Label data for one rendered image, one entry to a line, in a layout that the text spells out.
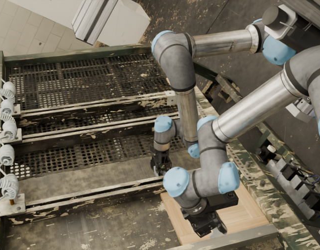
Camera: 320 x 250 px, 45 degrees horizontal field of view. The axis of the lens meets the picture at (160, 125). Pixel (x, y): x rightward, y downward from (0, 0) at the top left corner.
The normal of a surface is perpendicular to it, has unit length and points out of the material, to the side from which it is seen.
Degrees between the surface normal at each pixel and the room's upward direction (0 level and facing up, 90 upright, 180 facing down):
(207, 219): 28
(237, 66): 0
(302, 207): 0
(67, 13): 90
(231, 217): 59
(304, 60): 14
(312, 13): 90
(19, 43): 90
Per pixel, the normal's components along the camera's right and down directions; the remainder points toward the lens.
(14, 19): 0.29, 0.59
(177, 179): -0.46, -0.60
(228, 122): -0.75, 0.14
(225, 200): 0.00, -0.77
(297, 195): -0.80, -0.28
